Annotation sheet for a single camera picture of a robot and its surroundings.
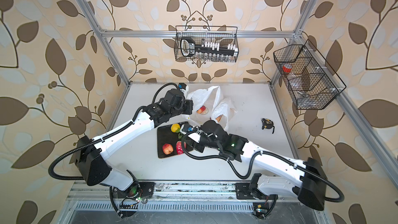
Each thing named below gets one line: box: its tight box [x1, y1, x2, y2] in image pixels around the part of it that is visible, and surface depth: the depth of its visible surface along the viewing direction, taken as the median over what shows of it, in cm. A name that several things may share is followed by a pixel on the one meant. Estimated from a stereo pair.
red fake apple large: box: [162, 143, 174, 156], surface depth 86 cm
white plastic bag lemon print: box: [183, 86, 238, 131], surface depth 83 cm
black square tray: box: [157, 124, 184, 159], surface depth 89 cm
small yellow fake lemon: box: [170, 123, 181, 133], surface depth 93 cm
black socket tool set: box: [180, 36, 239, 58], surface depth 84 cm
